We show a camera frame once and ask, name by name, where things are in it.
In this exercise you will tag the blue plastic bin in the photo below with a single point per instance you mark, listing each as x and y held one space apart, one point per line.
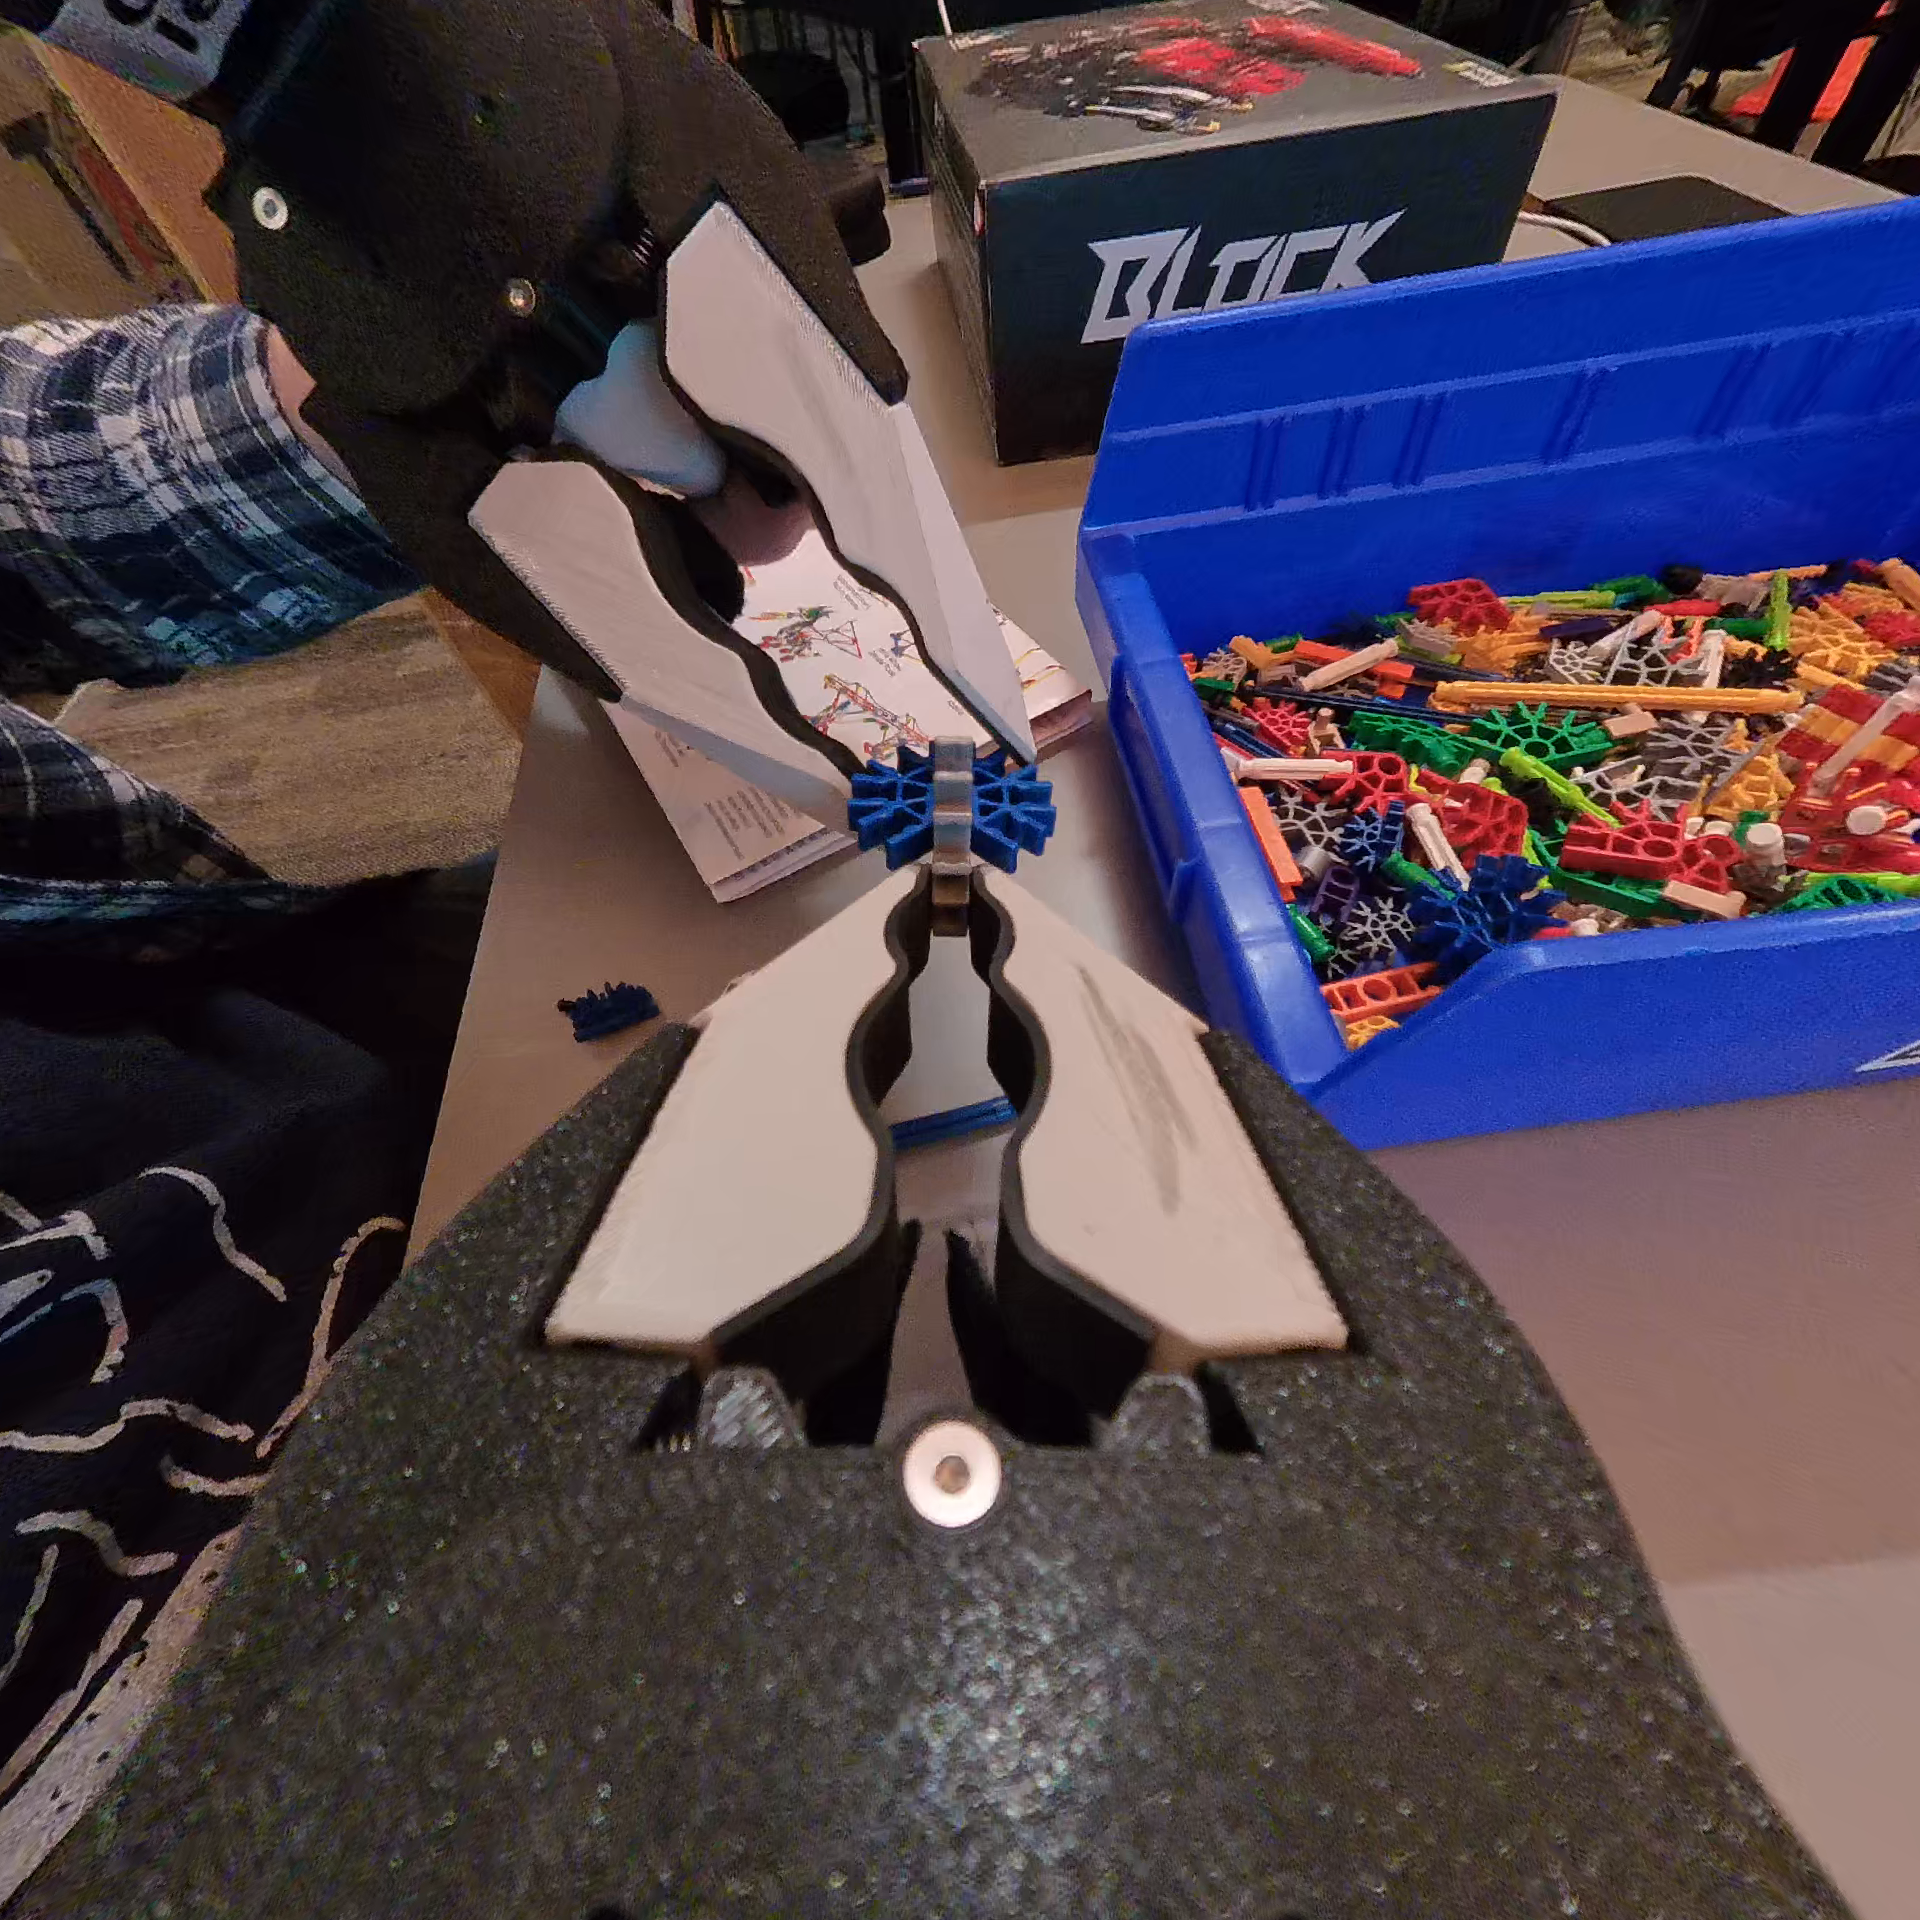
1501 375

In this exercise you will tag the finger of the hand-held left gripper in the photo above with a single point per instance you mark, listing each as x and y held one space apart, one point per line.
601 585
810 375

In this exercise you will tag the blue connector with black peg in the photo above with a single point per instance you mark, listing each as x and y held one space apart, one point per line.
609 1014

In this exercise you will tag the blue plastic rod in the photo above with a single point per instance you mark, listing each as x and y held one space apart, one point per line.
955 1124

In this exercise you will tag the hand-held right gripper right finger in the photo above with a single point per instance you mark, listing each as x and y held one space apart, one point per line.
1162 1185

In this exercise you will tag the black printed cardboard box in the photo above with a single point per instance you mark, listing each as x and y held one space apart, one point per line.
1036 375

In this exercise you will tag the black flat pad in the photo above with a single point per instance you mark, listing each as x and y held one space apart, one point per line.
1665 211

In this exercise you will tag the person's left forearm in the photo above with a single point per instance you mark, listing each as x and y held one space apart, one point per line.
135 481

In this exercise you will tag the toy instruction booklet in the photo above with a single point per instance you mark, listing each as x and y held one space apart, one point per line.
721 825

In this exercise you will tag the grey snowflake connector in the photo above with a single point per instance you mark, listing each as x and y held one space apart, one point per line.
950 839

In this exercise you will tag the blue double snowflake connector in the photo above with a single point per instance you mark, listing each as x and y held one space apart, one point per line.
901 811

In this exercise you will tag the person's plaid overshirt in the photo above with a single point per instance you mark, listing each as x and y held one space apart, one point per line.
91 839

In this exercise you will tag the pile of colourful construction pieces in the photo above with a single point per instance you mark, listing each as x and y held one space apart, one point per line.
1577 780

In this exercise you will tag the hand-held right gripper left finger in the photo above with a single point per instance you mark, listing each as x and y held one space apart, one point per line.
721 1201

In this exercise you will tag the person's black printed shirt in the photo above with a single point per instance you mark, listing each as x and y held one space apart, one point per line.
182 1172

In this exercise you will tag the person's left hand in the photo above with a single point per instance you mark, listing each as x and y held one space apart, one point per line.
762 518

